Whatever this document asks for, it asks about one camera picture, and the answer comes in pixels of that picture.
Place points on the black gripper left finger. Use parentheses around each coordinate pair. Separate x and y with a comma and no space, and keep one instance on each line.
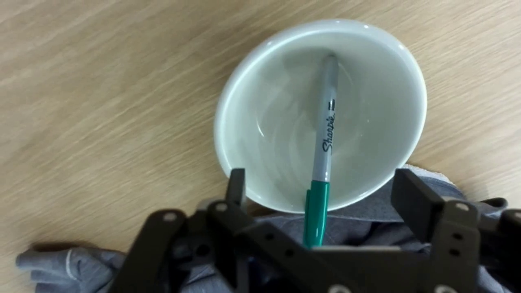
(238,238)

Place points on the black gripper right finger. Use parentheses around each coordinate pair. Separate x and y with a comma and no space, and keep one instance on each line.
(461,244)

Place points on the grey marker with green cap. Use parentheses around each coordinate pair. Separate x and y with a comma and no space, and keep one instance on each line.
(324,135)

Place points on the crumpled grey cloth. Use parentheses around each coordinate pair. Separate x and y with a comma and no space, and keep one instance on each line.
(82,269)

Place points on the white ceramic bowl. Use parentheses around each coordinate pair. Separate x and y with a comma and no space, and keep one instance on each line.
(271,119)

